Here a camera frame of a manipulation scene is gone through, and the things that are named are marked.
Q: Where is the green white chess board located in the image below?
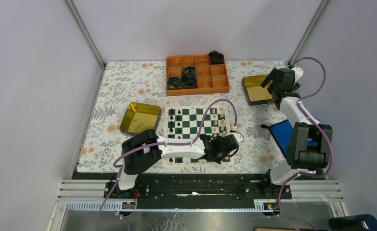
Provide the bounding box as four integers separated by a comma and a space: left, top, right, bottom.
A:
162, 105, 234, 168

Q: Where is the rolled dark tie top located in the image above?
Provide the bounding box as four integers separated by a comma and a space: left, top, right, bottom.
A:
208, 50, 224, 65

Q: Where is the left gold tin box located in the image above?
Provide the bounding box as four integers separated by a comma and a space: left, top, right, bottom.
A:
119, 102, 161, 135

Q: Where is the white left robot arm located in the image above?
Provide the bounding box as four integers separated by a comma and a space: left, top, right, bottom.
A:
113, 129, 244, 198

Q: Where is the right gold tin box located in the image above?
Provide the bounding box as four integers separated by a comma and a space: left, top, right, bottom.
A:
241, 75, 272, 107

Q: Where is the floral table mat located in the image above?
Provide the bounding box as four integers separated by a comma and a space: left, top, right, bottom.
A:
77, 61, 286, 173

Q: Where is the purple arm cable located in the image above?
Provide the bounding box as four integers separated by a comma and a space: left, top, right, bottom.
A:
276, 57, 335, 230
94, 99, 238, 231

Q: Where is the rolled dark tie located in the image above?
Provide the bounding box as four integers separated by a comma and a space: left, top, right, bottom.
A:
208, 50, 224, 65
167, 77, 182, 90
181, 66, 197, 89

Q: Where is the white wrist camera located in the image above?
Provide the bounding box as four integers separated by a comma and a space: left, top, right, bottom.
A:
230, 129, 244, 143
291, 66, 304, 82

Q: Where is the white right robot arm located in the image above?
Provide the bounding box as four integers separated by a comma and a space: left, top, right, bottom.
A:
260, 67, 333, 198

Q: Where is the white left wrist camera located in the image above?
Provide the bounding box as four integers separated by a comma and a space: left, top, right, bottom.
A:
230, 129, 244, 143

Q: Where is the blue cloth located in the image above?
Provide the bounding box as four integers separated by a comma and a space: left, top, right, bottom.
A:
261, 120, 318, 155

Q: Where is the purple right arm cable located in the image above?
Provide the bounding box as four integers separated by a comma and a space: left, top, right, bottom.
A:
276, 57, 335, 230

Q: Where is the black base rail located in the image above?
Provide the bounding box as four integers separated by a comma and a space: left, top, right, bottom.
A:
103, 173, 292, 210

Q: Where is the rolled dark tie middle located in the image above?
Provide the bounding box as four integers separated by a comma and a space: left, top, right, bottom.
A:
181, 66, 197, 89

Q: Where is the orange wooden compartment tray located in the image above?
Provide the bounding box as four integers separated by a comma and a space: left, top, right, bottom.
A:
166, 54, 230, 96

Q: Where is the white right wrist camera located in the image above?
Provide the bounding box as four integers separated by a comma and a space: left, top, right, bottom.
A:
291, 66, 304, 82

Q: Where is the aluminium frame rail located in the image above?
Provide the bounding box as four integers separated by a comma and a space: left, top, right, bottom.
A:
281, 180, 344, 202

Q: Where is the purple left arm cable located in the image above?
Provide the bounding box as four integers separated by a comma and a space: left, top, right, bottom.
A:
94, 99, 238, 231

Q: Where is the rolled dark tie left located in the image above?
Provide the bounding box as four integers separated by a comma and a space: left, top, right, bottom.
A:
167, 77, 182, 90

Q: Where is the gold tin box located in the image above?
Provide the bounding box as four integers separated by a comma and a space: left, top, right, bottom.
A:
119, 102, 161, 135
241, 75, 272, 107

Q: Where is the dark cylinder bottle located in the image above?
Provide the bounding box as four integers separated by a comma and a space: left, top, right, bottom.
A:
328, 214, 377, 231

